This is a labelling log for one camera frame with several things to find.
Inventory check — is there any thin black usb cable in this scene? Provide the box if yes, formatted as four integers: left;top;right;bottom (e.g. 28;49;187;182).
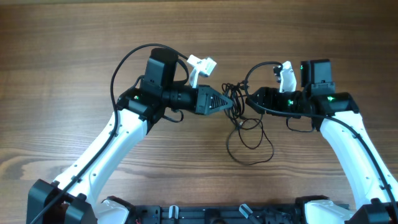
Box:
221;81;275;166

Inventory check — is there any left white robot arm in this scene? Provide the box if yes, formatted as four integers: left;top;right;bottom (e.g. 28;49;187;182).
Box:
26;44;232;223

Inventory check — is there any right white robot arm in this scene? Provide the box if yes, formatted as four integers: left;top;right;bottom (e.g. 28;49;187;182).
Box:
246;59;397;223

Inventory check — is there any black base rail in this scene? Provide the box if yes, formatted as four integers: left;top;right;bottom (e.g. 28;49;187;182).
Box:
132;203;306;224

